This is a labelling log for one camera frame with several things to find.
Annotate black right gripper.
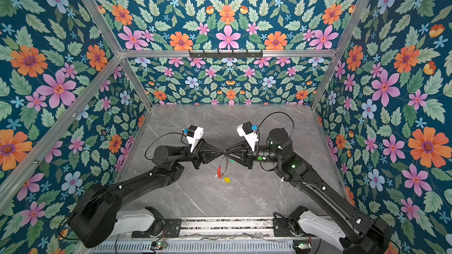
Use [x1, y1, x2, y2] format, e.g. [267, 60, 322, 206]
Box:
[225, 140, 284, 172]

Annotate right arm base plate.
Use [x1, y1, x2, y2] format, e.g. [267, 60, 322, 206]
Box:
[273, 217, 316, 238]

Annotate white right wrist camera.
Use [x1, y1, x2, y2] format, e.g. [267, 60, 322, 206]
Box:
[237, 121, 259, 152]

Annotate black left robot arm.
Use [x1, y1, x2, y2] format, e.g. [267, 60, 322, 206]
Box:
[68, 141, 225, 248]

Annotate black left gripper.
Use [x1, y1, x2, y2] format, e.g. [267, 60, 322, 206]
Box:
[173, 139, 223, 172]

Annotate white vented cable duct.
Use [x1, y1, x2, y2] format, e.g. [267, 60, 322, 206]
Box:
[89, 240, 295, 254]

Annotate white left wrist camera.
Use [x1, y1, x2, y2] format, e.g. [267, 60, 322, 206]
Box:
[184, 125, 204, 153]

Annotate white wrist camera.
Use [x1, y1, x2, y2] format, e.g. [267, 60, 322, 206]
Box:
[184, 125, 204, 153]
[237, 121, 259, 152]

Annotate aluminium frame bars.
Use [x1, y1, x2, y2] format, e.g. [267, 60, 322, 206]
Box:
[1, 0, 361, 218]

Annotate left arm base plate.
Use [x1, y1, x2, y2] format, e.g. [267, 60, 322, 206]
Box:
[132, 219, 182, 238]

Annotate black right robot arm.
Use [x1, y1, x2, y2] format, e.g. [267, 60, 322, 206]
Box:
[224, 128, 391, 254]

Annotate silver keyring with red grip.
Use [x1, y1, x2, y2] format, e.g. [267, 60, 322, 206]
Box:
[217, 156, 234, 181]

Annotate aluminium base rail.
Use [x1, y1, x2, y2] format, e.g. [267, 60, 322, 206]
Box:
[79, 216, 371, 241]

